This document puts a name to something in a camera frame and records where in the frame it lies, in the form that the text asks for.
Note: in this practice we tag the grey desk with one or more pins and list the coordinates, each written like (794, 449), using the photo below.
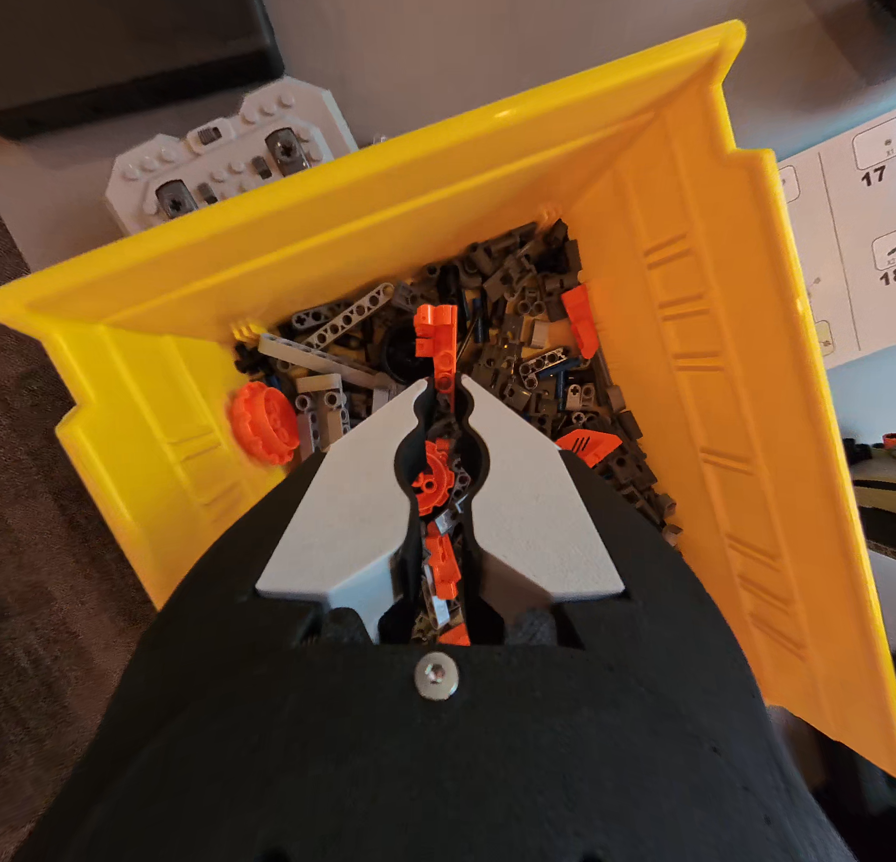
(490, 50)

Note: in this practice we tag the orange gear wheel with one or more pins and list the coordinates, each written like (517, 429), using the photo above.
(266, 424)
(430, 480)

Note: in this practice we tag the black wheel rim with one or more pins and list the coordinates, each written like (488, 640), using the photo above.
(402, 351)

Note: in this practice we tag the small yellow brick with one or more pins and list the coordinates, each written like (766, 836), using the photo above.
(245, 331)

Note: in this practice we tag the yellow plastic bin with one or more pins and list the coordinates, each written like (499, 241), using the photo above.
(420, 197)

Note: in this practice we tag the white remote controller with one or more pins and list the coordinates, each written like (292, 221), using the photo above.
(231, 162)

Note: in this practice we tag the narrow orange curved panel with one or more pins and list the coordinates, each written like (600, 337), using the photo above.
(581, 319)

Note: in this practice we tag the grey long holed beam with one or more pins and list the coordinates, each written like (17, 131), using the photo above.
(350, 316)

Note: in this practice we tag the orange striped panel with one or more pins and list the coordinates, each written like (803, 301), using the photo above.
(589, 445)

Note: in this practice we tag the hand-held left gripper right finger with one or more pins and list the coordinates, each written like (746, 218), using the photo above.
(546, 526)

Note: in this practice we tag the pile of building brick pieces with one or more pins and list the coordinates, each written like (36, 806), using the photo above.
(518, 358)

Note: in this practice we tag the light grey beam frame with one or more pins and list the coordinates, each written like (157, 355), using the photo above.
(322, 414)

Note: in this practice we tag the open instruction booklet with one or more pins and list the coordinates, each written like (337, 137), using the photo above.
(854, 246)

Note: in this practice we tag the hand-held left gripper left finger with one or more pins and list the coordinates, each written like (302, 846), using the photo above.
(343, 526)

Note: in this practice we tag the orange connector piece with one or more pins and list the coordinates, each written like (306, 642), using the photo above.
(435, 337)

